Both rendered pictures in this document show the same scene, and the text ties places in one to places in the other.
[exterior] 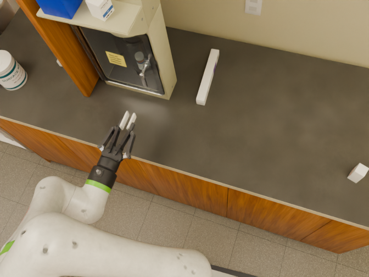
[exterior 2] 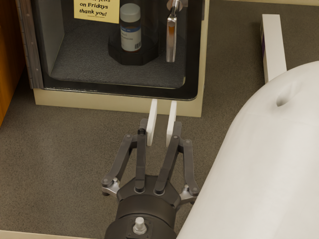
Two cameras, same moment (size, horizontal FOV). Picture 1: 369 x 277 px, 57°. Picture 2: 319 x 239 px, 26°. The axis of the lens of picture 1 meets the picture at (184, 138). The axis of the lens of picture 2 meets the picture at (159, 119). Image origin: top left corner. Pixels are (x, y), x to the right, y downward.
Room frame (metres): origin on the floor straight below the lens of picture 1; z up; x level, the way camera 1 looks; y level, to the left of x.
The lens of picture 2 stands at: (-0.01, 0.51, 1.84)
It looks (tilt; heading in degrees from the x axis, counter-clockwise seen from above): 44 degrees down; 334
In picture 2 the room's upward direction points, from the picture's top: straight up
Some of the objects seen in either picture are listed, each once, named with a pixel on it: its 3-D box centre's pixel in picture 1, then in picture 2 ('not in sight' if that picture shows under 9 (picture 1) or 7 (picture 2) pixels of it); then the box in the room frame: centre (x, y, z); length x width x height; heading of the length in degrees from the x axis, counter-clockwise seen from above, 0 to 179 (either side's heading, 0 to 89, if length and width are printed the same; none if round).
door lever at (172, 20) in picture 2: (145, 76); (172, 31); (0.81, 0.09, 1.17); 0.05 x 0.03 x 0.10; 148
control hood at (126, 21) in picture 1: (93, 21); not in sight; (0.85, 0.19, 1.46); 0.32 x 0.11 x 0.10; 58
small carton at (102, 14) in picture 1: (100, 5); not in sight; (0.82, 0.15, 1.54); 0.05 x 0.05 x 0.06; 46
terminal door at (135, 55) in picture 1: (122, 60); (110, 4); (0.89, 0.17, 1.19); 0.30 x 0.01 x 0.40; 58
